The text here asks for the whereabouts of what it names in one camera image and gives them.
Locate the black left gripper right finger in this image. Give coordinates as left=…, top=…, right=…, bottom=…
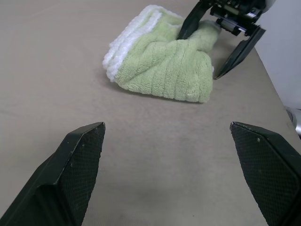
left=230, top=121, right=301, bottom=226

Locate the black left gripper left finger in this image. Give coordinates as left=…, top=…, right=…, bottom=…
left=0, top=121, right=106, bottom=226

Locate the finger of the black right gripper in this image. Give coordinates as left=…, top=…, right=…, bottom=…
left=177, top=0, right=212, bottom=40
left=213, top=24, right=267, bottom=80

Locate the light green towel white trim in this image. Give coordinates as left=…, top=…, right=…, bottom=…
left=102, top=4, right=222, bottom=105

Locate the silver robot torso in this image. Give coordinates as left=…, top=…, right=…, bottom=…
left=285, top=105, right=301, bottom=137

